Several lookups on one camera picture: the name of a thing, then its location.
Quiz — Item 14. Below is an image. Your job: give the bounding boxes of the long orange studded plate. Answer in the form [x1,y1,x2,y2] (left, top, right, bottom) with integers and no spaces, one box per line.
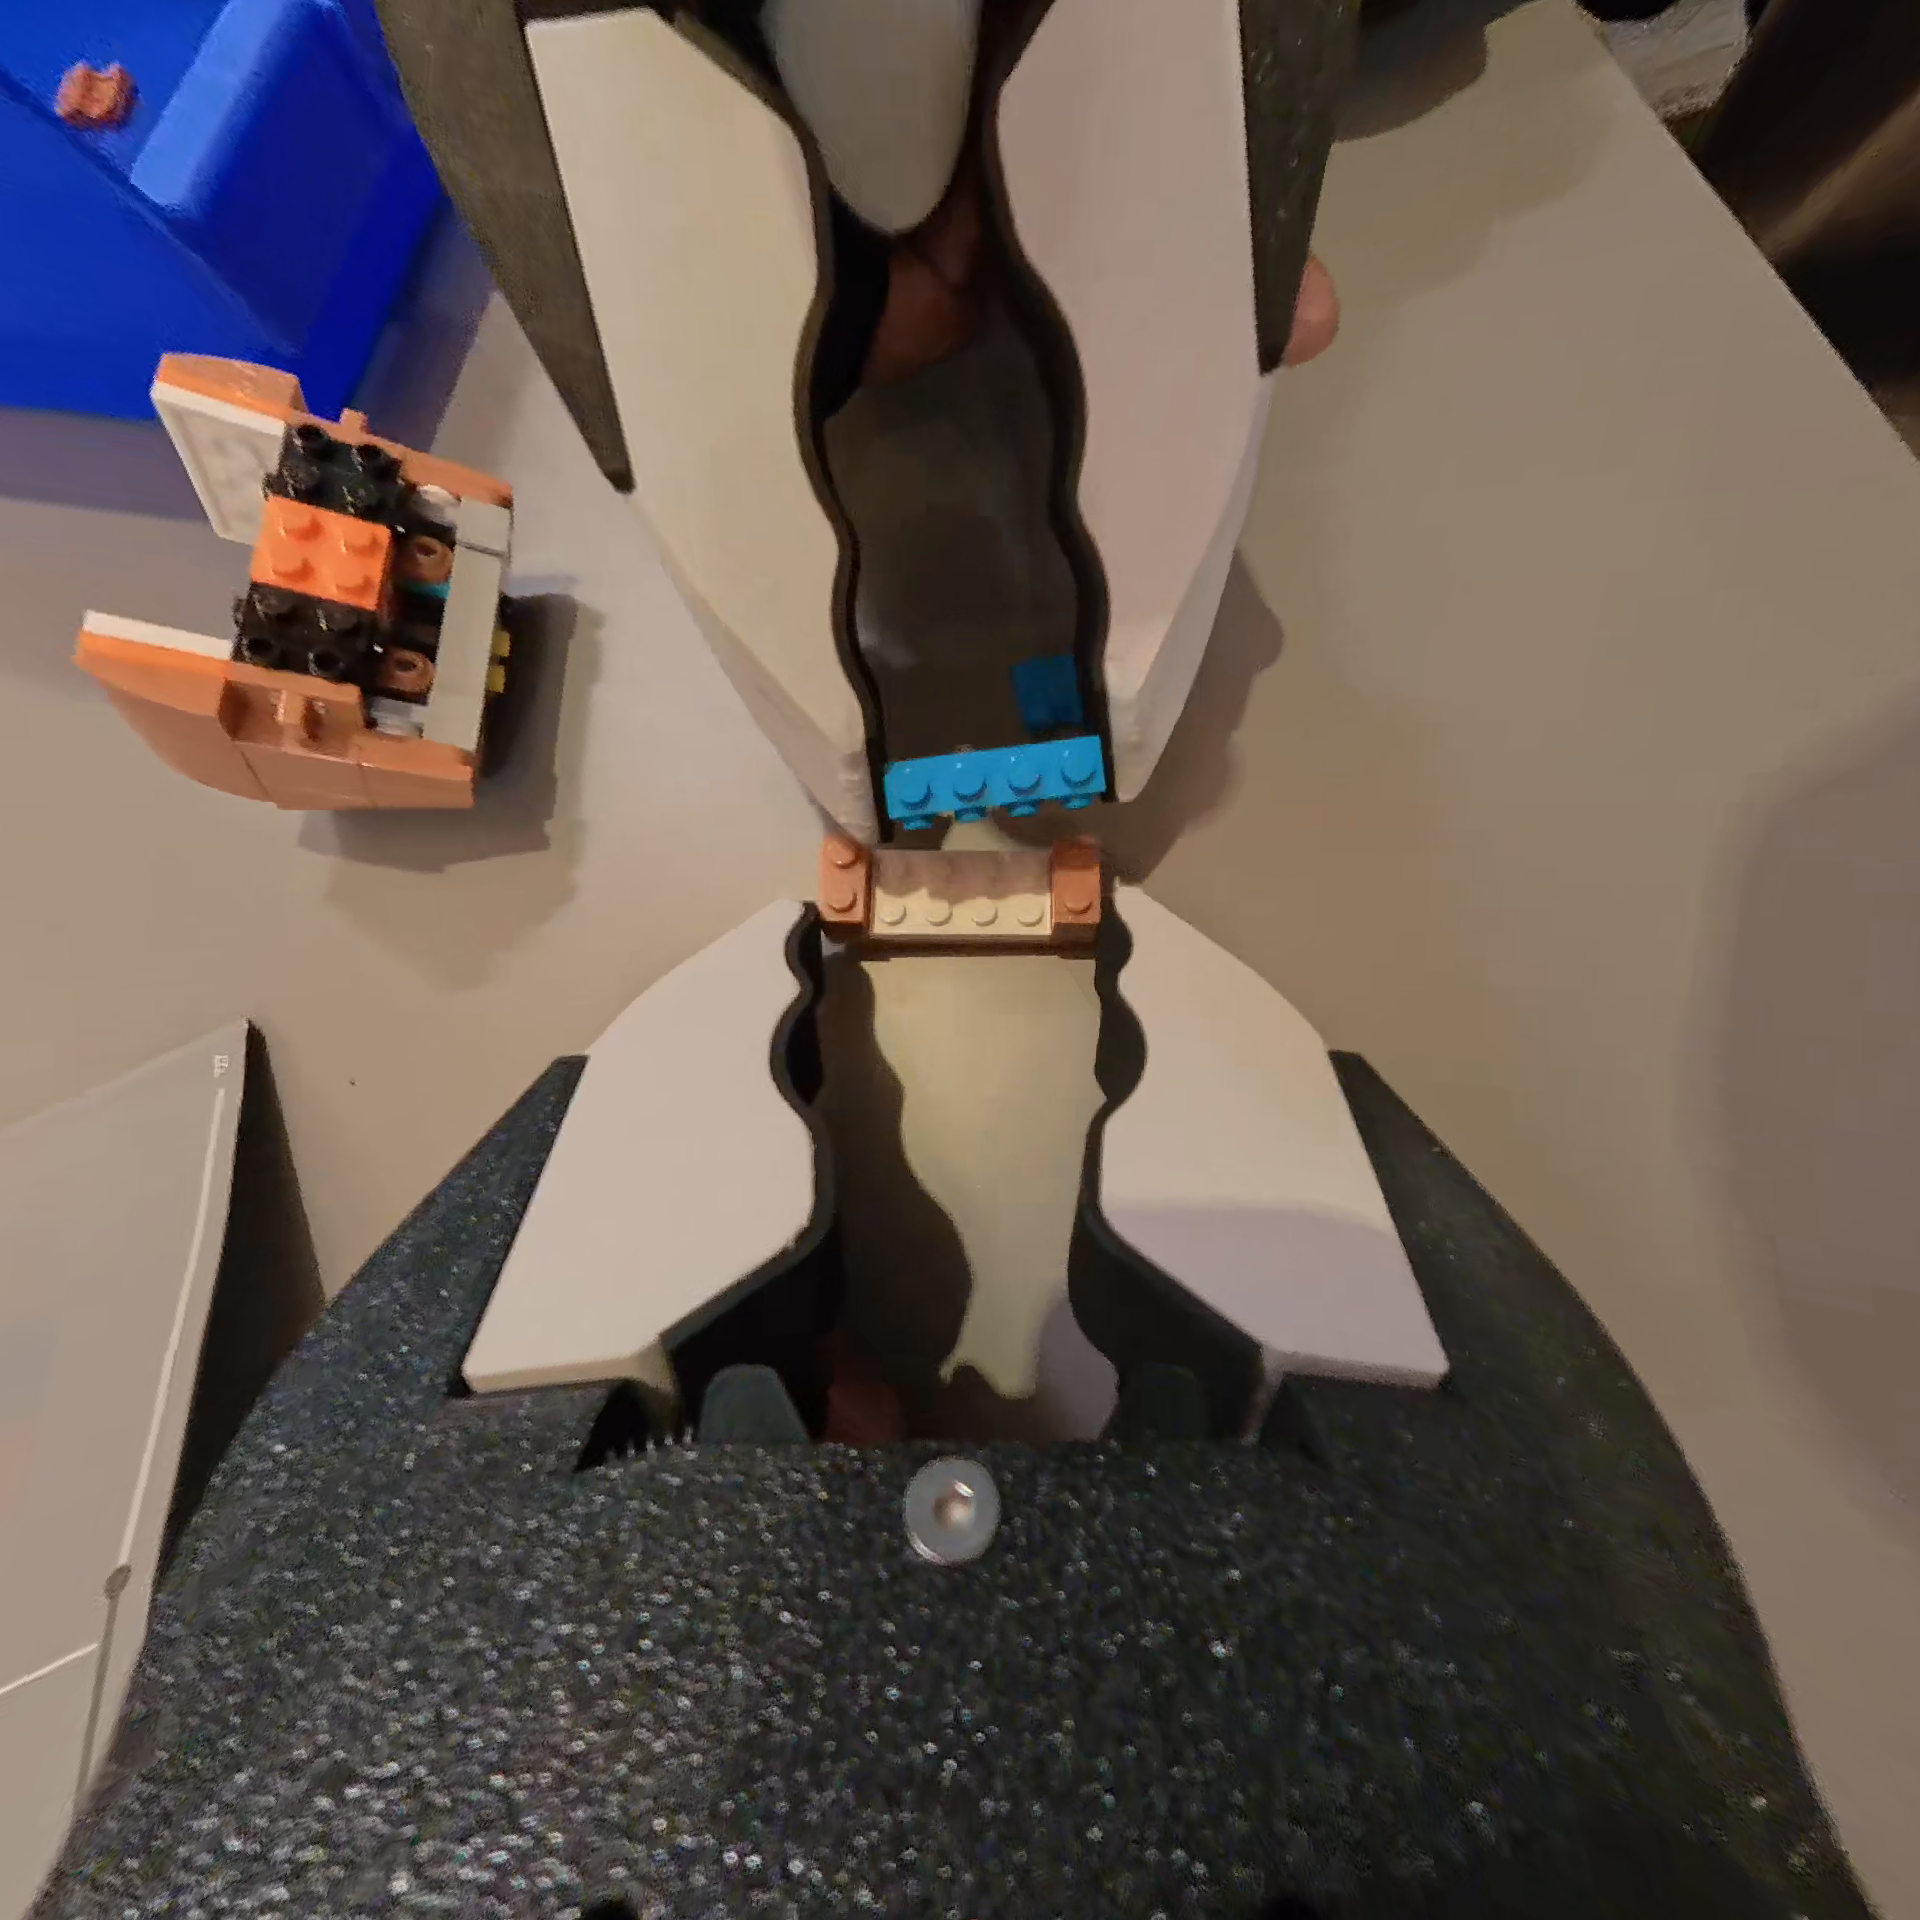
[815,834,1108,952]

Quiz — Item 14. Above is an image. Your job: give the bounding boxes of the person's right hand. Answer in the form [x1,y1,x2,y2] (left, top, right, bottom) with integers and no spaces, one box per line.
[862,193,1342,385]

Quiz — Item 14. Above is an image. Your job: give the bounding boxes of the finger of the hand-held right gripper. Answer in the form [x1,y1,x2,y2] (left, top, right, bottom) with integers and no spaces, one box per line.
[982,0,1273,805]
[525,0,886,840]

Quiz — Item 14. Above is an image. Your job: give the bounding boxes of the blue plastic bin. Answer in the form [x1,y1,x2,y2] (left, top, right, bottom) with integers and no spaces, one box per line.
[0,0,496,414]

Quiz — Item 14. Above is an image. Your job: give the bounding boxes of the grey instruction booklet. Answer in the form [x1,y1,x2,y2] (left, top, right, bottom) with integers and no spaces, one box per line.
[0,1020,324,1832]

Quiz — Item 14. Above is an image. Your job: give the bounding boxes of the brown toy brick model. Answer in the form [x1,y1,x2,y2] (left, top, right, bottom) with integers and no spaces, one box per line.
[71,352,517,810]

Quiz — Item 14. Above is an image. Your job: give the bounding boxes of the white studded plate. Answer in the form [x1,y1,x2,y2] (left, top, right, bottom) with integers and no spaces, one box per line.
[870,852,1055,943]

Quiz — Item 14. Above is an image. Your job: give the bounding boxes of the grey desk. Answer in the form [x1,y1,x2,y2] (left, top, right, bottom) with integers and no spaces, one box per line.
[0,0,1920,1920]

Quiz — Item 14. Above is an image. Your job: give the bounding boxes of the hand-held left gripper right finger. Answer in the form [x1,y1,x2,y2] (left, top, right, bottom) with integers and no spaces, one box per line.
[1067,901,1451,1390]

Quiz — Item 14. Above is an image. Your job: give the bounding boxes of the long blue brick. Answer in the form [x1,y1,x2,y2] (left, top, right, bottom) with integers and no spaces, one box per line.
[881,735,1116,837]

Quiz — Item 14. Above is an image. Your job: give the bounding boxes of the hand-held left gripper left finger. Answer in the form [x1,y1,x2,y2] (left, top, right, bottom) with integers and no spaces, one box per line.
[456,901,839,1400]

